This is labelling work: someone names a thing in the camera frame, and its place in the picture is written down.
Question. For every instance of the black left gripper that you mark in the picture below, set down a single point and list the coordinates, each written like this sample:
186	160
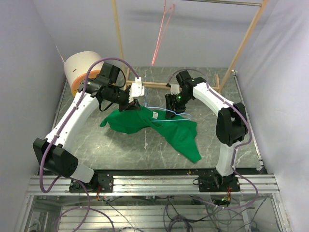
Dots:
133	106

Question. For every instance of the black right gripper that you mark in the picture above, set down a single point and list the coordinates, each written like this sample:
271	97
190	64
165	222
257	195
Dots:
171	105

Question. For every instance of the blue wire hanger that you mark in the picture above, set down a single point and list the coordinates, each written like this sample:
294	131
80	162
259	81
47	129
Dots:
185	116

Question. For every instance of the green t shirt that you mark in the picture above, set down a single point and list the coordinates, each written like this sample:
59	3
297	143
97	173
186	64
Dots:
179	133

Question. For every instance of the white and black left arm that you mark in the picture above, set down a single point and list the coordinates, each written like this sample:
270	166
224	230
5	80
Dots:
54	151

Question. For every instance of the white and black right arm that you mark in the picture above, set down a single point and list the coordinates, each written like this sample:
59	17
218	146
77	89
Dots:
231	124

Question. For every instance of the grey and orange bin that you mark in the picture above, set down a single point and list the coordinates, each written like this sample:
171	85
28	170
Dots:
76	67

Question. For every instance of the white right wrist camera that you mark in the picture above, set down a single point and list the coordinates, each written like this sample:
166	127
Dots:
174	89

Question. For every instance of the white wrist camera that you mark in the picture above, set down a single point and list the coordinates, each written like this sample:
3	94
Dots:
137	89
174	89

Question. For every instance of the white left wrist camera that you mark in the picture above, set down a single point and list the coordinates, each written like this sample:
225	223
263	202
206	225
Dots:
137	89

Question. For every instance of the aluminium rail base frame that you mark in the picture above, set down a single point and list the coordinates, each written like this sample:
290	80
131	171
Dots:
136	192

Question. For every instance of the wooden clothes rack frame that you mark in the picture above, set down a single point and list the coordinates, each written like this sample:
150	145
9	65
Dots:
200	34

